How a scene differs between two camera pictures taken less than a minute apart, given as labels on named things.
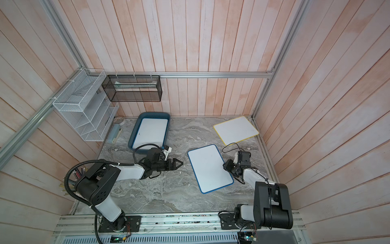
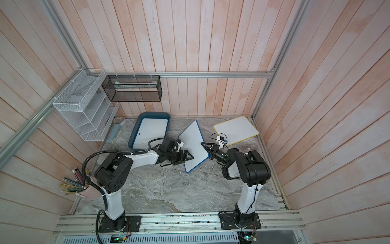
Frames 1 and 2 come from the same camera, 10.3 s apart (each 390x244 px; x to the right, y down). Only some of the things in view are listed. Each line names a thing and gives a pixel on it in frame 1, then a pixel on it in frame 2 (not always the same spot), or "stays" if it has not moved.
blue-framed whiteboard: x=207 y=165 to x=192 y=139
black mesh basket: x=133 y=88 stays
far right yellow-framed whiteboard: x=235 y=129 stays
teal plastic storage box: x=147 y=115 stays
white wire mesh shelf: x=85 y=103 stays
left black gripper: x=174 y=160 to x=182 y=159
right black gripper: x=228 y=166 to x=206 y=149
